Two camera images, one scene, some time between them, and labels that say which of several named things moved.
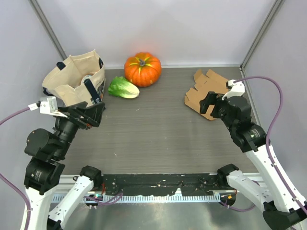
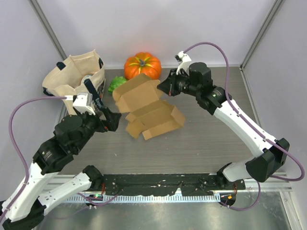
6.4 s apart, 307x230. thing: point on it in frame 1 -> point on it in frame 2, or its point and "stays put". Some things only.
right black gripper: [214, 98] -> [169, 86]
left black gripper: [93, 113] -> [112, 122]
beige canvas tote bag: [77, 79] stays put
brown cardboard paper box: [211, 82] -> [138, 97]
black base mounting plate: [162, 184] stays put
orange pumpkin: [143, 69] stays put
